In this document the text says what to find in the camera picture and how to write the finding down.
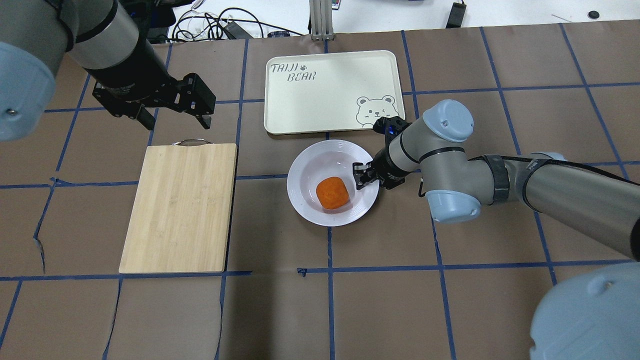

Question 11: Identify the bamboo cutting board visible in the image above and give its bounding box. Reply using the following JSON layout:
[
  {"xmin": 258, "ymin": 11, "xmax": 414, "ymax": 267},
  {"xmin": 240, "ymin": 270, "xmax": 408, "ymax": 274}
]
[{"xmin": 118, "ymin": 143, "xmax": 238, "ymax": 274}]

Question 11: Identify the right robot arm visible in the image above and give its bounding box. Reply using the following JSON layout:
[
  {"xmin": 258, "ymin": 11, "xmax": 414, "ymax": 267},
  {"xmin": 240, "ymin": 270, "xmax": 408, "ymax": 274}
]
[{"xmin": 352, "ymin": 99, "xmax": 640, "ymax": 360}]

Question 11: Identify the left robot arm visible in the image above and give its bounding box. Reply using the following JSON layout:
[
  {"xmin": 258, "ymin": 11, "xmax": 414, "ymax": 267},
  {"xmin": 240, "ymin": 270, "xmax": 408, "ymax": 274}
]
[{"xmin": 0, "ymin": 0, "xmax": 217, "ymax": 142}]

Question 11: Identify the cream bear tray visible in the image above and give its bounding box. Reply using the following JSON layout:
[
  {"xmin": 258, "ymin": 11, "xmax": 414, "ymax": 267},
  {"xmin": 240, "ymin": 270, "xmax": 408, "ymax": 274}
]
[{"xmin": 263, "ymin": 50, "xmax": 406, "ymax": 135}]

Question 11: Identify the black cable bundle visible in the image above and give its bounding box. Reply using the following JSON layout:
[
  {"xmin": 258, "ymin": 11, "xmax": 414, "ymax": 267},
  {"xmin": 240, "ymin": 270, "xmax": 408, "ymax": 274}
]
[{"xmin": 170, "ymin": 6, "xmax": 306, "ymax": 43}]

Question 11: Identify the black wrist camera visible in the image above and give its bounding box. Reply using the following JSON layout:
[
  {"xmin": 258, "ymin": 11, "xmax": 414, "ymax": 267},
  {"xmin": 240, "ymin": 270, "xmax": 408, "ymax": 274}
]
[{"xmin": 372, "ymin": 116, "xmax": 410, "ymax": 137}]

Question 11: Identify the white ribbed plate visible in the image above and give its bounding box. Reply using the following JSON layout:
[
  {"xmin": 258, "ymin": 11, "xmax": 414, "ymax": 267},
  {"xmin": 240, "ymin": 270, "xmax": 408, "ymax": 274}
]
[{"xmin": 286, "ymin": 139, "xmax": 378, "ymax": 227}]

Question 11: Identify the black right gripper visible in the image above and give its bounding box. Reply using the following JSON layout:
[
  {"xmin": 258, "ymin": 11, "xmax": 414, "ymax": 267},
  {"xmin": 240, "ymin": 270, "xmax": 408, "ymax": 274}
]
[{"xmin": 352, "ymin": 156, "xmax": 406, "ymax": 191}]

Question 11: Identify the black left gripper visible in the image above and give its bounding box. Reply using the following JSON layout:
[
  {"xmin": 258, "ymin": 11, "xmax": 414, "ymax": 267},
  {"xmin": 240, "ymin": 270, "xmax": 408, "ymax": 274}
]
[{"xmin": 93, "ymin": 73, "xmax": 217, "ymax": 132}]

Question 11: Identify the aluminium frame post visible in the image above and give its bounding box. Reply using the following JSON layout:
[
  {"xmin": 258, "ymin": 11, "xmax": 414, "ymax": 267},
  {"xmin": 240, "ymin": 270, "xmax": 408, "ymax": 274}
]
[{"xmin": 309, "ymin": 0, "xmax": 335, "ymax": 42}]

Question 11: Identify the black power adapter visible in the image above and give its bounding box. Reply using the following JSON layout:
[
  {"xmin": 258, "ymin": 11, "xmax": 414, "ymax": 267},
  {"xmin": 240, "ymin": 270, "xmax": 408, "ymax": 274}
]
[{"xmin": 445, "ymin": 0, "xmax": 467, "ymax": 29}]

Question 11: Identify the orange fruit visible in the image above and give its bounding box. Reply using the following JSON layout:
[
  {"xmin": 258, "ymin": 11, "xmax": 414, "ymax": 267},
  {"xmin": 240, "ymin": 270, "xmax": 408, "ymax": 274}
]
[{"xmin": 315, "ymin": 177, "xmax": 350, "ymax": 210}]

